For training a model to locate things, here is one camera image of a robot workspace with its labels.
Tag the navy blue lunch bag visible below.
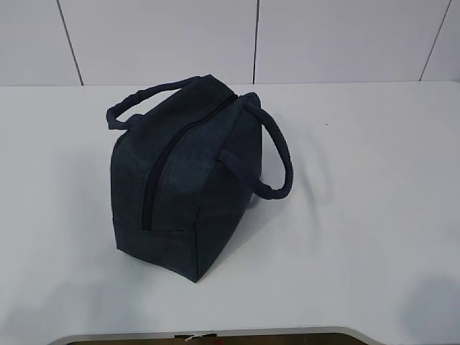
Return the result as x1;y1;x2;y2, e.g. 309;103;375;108
106;75;293;282

